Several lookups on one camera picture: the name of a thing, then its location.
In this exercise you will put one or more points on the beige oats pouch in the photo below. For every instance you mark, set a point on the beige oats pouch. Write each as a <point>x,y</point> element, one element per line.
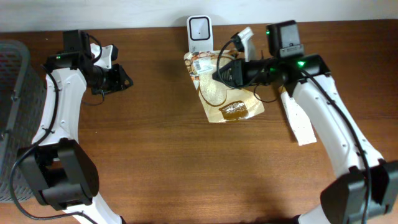
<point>221,104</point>

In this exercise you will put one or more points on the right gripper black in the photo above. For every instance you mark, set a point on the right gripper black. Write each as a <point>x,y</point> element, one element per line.
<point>236,75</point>

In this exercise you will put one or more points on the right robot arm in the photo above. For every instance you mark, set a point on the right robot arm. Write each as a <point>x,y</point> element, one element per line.
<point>366,184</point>

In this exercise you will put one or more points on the grey plastic mesh basket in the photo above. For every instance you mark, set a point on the grey plastic mesh basket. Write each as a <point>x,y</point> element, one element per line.
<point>22,103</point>

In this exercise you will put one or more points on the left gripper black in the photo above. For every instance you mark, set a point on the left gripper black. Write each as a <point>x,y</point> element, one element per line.
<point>112,78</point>

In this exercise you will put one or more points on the white barcode scanner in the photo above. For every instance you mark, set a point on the white barcode scanner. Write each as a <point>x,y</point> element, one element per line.
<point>200,33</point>

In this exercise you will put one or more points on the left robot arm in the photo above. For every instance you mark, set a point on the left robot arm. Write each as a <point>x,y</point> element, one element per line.
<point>58,171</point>

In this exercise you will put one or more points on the white shampoo tube gold cap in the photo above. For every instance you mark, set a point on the white shampoo tube gold cap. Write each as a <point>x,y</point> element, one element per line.
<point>298,119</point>

